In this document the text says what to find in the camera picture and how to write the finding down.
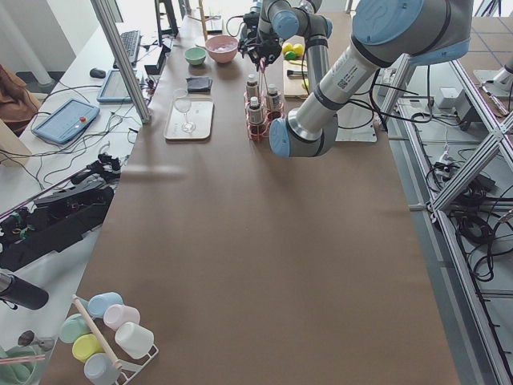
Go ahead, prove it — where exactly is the pink bowl with ice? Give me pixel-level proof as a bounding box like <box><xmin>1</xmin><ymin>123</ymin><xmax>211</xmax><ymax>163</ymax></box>
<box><xmin>205</xmin><ymin>34</ymin><xmax>239</xmax><ymax>64</ymax></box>

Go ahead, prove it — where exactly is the yellow lemon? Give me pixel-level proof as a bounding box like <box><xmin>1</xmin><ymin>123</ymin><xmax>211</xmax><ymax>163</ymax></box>
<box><xmin>281</xmin><ymin>42</ymin><xmax>294</xmax><ymax>55</ymax></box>
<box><xmin>293</xmin><ymin>43</ymin><xmax>305</xmax><ymax>56</ymax></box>

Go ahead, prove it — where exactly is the blue teach pendant near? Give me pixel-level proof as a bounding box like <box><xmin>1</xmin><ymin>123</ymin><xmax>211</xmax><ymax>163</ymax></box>
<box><xmin>32</xmin><ymin>99</ymin><xmax>100</xmax><ymax>144</ymax></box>

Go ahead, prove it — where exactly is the pink cup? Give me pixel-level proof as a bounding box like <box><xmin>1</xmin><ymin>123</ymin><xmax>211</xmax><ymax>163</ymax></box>
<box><xmin>103</xmin><ymin>304</ymin><xmax>140</xmax><ymax>330</ymax></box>

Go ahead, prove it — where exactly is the black thermos bottle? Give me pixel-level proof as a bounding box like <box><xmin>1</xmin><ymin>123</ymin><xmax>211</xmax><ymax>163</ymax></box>
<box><xmin>1</xmin><ymin>272</ymin><xmax>49</xmax><ymax>310</ymax></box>

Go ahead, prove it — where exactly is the clear wine glass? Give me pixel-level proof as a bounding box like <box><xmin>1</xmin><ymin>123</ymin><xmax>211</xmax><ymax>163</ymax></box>
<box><xmin>173</xmin><ymin>88</ymin><xmax>196</xmax><ymax>133</ymax></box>

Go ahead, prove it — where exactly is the wooden stand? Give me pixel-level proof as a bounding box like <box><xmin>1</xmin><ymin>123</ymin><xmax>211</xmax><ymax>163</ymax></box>
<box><xmin>188</xmin><ymin>0</ymin><xmax>224</xmax><ymax>45</ymax></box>

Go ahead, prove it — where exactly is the aluminium frame post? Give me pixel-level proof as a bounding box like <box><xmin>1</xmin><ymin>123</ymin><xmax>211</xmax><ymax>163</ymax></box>
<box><xmin>91</xmin><ymin>0</ymin><xmax>151</xmax><ymax>124</ymax></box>

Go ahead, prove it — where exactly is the green cup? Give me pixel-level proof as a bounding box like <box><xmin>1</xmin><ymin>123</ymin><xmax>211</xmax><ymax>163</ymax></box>
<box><xmin>59</xmin><ymin>313</ymin><xmax>91</xmax><ymax>344</ymax></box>

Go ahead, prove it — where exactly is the grey folded cloth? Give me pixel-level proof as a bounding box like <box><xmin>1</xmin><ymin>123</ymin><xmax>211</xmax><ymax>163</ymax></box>
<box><xmin>187</xmin><ymin>76</ymin><xmax>212</xmax><ymax>93</ymax></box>

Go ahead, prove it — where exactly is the cream rabbit tray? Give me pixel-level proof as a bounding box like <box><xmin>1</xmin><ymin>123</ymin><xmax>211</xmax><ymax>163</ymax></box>
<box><xmin>164</xmin><ymin>96</ymin><xmax>214</xmax><ymax>141</ymax></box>

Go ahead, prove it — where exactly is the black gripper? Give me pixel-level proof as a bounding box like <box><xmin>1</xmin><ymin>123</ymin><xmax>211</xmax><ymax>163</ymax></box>
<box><xmin>238</xmin><ymin>12</ymin><xmax>281</xmax><ymax>64</ymax></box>

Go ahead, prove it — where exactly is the black keyboard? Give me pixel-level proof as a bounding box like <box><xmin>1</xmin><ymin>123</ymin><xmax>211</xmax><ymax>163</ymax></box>
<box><xmin>119</xmin><ymin>30</ymin><xmax>141</xmax><ymax>66</ymax></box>

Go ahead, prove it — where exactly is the green lime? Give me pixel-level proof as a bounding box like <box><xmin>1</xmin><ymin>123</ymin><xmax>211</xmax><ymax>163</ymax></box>
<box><xmin>284</xmin><ymin>51</ymin><xmax>297</xmax><ymax>61</ymax></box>

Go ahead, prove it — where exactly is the white cup rack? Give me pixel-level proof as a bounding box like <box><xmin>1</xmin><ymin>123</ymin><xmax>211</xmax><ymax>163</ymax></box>
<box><xmin>71</xmin><ymin>294</ymin><xmax>160</xmax><ymax>384</ymax></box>

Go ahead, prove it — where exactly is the copper wire bottle basket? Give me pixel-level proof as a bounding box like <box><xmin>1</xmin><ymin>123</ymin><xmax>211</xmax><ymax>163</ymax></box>
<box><xmin>244</xmin><ymin>63</ymin><xmax>285</xmax><ymax>142</ymax></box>

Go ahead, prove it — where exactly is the blue teach pendant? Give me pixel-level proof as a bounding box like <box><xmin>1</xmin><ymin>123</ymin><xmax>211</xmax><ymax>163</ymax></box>
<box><xmin>96</xmin><ymin>69</ymin><xmax>131</xmax><ymax>103</ymax></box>
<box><xmin>32</xmin><ymin>99</ymin><xmax>100</xmax><ymax>144</ymax></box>

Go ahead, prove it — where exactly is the grey blue cup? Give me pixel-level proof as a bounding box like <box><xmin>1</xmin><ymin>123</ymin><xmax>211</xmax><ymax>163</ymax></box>
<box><xmin>83</xmin><ymin>353</ymin><xmax>120</xmax><ymax>385</ymax></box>

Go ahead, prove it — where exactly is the yellow plastic knife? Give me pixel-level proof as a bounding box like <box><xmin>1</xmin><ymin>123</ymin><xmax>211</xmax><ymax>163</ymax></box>
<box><xmin>288</xmin><ymin>60</ymin><xmax>307</xmax><ymax>67</ymax></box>

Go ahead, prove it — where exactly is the bamboo cutting board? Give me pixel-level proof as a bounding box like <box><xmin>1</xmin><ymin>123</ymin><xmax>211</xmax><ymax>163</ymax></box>
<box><xmin>282</xmin><ymin>60</ymin><xmax>308</xmax><ymax>99</ymax></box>

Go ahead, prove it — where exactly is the white cup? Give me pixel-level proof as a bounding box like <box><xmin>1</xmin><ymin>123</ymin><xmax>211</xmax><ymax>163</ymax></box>
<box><xmin>115</xmin><ymin>322</ymin><xmax>154</xmax><ymax>359</ymax></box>

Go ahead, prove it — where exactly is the steel muddler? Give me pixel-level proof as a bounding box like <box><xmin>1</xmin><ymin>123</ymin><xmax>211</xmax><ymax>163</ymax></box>
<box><xmin>286</xmin><ymin>70</ymin><xmax>308</xmax><ymax>77</ymax></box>

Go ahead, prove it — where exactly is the tea bottle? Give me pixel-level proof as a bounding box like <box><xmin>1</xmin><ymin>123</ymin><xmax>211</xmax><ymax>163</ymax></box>
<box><xmin>266</xmin><ymin>83</ymin><xmax>282</xmax><ymax>112</ymax></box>
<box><xmin>245</xmin><ymin>74</ymin><xmax>260</xmax><ymax>99</ymax></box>
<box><xmin>247</xmin><ymin>96</ymin><xmax>264</xmax><ymax>125</ymax></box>

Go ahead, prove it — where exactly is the blue teach pendant far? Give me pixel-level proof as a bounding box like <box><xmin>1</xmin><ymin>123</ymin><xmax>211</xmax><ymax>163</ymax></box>
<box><xmin>96</xmin><ymin>69</ymin><xmax>131</xmax><ymax>103</ymax></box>

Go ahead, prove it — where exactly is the green bowl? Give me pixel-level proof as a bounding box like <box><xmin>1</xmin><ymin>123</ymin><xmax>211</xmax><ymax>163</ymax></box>
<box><xmin>184</xmin><ymin>47</ymin><xmax>207</xmax><ymax>66</ymax></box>

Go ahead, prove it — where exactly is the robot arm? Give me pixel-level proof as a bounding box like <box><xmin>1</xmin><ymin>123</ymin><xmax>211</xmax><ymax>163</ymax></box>
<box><xmin>261</xmin><ymin>1</ymin><xmax>472</xmax><ymax>157</ymax></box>
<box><xmin>238</xmin><ymin>1</ymin><xmax>333</xmax><ymax>95</ymax></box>

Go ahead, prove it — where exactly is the black computer mouse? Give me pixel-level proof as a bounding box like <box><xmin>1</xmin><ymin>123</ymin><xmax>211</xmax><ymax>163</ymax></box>
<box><xmin>89</xmin><ymin>67</ymin><xmax>106</xmax><ymax>79</ymax></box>

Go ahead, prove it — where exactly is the yellow cup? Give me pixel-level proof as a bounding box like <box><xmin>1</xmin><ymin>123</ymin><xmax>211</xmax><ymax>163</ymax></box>
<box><xmin>71</xmin><ymin>333</ymin><xmax>104</xmax><ymax>363</ymax></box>

